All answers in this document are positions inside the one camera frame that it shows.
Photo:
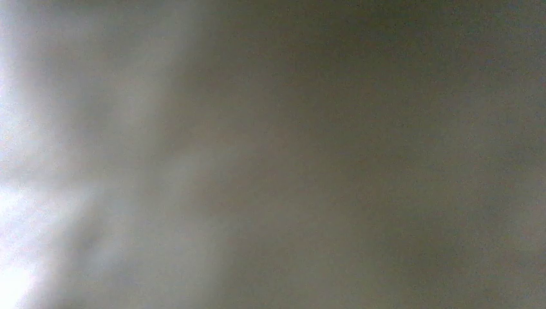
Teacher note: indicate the beige umbrella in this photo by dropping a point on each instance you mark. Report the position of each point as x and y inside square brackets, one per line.
[272, 154]

